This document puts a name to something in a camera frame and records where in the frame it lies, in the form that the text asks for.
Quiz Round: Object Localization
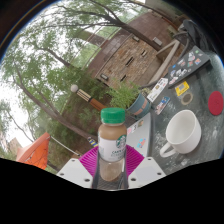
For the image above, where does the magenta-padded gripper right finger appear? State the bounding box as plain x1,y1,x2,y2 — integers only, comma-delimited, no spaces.
123,144,167,190

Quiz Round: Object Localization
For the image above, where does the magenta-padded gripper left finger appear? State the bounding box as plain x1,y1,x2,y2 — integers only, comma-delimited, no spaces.
56,146,101,190

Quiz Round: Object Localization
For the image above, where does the green-capped coffee drink bottle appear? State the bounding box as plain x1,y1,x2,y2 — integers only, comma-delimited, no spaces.
97,107,128,183

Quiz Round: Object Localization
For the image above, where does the blue yellow striped cone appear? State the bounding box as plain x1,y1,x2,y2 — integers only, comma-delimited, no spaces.
87,135,99,148

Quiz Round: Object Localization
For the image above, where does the orange canopy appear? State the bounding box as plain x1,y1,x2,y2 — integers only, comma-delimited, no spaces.
15,132,52,170

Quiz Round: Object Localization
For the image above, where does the white ceramic mug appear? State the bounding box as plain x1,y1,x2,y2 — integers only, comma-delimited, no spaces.
159,109,202,159

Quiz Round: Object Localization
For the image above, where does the leaning grey-trunk tree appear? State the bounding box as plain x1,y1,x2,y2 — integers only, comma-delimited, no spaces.
0,39,101,141

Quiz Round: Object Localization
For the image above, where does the green plant in blue pot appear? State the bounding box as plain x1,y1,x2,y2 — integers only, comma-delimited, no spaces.
108,81,153,120

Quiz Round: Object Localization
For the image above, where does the blue printed card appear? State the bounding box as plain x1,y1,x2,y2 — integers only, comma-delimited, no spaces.
154,96,171,116

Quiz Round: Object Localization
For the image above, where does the white printed booklet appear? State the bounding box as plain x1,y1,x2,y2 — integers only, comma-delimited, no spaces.
146,77,169,103

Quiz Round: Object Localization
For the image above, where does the yellow card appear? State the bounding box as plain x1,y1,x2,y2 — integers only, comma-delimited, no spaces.
174,80,190,97

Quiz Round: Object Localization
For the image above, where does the flat round red coaster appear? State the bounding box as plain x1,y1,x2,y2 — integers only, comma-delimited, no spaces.
207,90,224,116

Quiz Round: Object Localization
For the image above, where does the concrete basin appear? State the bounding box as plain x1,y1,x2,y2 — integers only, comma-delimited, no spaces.
146,39,183,88

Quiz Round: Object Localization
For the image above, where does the black laptop with stickers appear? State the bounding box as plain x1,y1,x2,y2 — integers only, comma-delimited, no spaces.
167,45,212,89

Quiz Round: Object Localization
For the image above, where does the dark-trunk branching tree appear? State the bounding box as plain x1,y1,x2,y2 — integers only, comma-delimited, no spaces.
43,0,161,51

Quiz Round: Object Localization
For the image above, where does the wooden lamp post with globe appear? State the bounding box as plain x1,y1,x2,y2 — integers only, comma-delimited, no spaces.
70,83,108,112

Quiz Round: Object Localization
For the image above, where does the white wall box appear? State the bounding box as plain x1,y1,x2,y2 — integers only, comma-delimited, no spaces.
152,36,164,47

